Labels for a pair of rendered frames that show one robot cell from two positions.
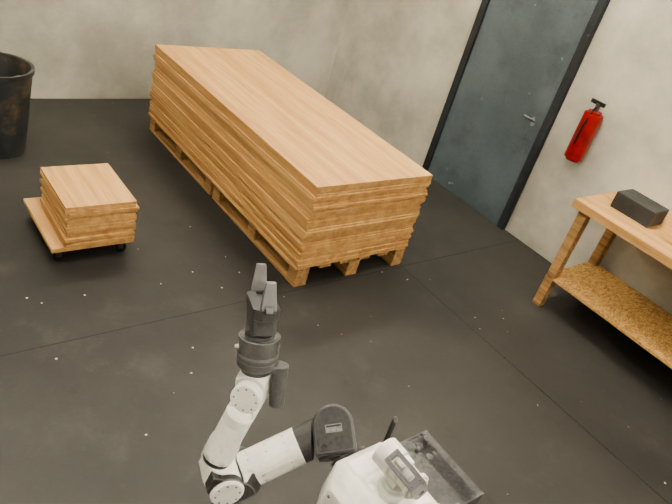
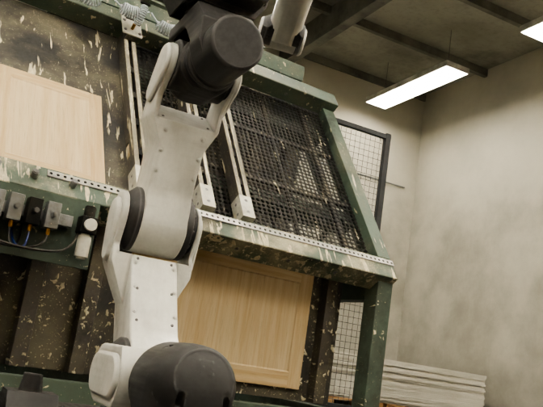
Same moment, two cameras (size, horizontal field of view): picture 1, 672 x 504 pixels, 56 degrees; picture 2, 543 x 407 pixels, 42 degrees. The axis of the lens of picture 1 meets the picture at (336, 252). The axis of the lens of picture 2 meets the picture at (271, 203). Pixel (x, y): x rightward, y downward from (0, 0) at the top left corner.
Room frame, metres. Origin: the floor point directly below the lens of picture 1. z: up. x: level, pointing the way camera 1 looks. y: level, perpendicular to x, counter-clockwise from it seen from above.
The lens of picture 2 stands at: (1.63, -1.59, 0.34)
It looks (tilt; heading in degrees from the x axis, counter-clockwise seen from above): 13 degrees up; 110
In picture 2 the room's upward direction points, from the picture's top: 9 degrees clockwise
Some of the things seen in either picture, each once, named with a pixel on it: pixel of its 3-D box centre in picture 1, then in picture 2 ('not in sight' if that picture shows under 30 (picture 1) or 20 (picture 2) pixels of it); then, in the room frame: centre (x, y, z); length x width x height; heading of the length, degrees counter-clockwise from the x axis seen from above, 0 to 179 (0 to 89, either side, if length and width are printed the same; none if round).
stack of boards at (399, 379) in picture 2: not in sight; (356, 383); (0.13, 5.79, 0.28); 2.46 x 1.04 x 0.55; 45
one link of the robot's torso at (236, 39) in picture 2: not in sight; (213, 50); (0.98, -0.32, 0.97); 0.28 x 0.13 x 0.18; 135
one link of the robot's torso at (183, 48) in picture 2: not in sight; (201, 72); (0.94, -0.28, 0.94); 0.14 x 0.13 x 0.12; 45
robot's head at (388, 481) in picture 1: (397, 470); not in sight; (0.92, -0.26, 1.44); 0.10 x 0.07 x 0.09; 45
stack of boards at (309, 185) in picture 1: (272, 149); not in sight; (4.68, 0.73, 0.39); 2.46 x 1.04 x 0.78; 45
